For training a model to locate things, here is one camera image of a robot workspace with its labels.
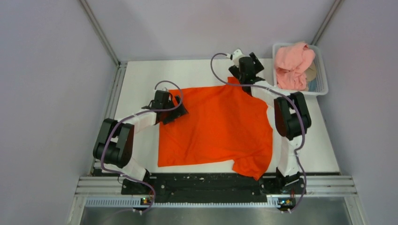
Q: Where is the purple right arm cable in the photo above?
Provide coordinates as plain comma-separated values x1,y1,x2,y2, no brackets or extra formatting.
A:
210,52,308,214

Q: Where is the pink t-shirt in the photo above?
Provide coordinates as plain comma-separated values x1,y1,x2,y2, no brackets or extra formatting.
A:
274,42,316,91

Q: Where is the white plastic basket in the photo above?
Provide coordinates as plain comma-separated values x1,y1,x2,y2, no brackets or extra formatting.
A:
272,43,329,96

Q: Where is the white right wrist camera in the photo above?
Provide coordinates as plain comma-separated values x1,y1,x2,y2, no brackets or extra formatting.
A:
226,48,245,66

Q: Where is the aluminium frame rail left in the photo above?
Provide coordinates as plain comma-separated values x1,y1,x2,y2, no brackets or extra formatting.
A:
90,62,128,174

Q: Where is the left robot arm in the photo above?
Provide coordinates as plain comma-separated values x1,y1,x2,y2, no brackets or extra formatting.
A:
93,90,188,194

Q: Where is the beige garment in basket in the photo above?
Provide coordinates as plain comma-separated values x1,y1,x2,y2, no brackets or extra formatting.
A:
305,62,317,83

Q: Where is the aluminium frame rail front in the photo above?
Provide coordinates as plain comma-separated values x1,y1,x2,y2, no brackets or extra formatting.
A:
67,173,368,225

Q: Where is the aluminium frame rail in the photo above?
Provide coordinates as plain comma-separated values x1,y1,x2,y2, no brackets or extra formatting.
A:
67,173,368,225
90,62,128,174

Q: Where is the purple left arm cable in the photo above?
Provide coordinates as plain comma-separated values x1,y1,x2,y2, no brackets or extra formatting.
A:
100,81,184,215

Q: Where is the blue garment in basket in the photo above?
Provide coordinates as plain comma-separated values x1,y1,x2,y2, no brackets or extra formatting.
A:
307,80,317,92

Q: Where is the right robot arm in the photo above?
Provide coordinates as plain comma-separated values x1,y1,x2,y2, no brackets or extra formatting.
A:
226,49,312,193

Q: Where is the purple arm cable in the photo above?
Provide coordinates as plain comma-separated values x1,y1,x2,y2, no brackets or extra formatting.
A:
100,81,184,215
210,52,308,214

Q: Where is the orange t-shirt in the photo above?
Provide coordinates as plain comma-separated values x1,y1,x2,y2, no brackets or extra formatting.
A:
158,77,273,180

